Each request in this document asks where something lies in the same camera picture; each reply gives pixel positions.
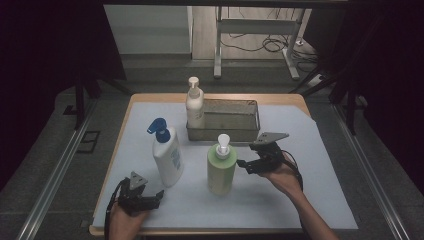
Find white panel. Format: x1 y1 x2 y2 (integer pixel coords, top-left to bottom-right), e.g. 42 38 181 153
103 4 194 56

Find person's left hand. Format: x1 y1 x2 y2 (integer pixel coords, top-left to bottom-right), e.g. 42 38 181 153
108 202 150 240

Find black metal stand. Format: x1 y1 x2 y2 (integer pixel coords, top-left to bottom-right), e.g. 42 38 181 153
289 63 368 136
63 66 133 131

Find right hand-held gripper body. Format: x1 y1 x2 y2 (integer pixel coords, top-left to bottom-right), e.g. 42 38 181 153
249 131 290 174

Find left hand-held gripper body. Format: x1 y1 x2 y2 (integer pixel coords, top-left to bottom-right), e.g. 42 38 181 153
117 171 152 217

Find person's right hand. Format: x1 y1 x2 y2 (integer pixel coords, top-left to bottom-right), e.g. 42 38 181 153
261 159 305 201

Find white metal stand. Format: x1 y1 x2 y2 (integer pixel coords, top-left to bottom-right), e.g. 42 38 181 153
213 6 301 82

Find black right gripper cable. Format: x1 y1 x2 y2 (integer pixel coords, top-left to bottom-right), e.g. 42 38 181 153
280 149 305 194

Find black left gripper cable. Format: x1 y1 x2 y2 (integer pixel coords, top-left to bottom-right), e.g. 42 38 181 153
103 178 129 240

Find green bottle with white pump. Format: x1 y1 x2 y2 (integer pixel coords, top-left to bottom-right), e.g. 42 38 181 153
206 133 239 197

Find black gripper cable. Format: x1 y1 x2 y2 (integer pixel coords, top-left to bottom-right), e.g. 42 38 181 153
103 178 129 240
280 149 305 194

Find black floor cables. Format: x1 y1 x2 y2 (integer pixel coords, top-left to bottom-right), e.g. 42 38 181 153
219 6 319 73

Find white power strip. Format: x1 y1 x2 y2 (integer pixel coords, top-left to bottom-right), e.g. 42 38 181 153
305 74 325 88

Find metal mesh basket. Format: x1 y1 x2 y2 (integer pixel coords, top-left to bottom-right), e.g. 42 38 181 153
185 97 261 143

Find cream pump bottle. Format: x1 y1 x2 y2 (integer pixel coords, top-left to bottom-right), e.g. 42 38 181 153
185 76 206 130

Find white bottle with blue pump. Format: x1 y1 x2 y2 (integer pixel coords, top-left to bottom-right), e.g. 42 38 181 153
146 117 185 188

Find aluminium rail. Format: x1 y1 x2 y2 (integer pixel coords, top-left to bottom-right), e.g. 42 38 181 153
15 99 98 240
331 103 402 240

